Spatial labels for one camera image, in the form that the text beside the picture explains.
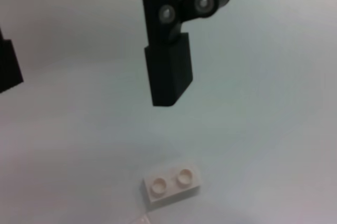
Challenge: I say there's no white two-stud brick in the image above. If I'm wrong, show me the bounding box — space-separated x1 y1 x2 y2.
142 159 204 212

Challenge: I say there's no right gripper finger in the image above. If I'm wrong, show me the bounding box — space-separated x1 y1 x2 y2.
0 26 24 95
140 0 233 108

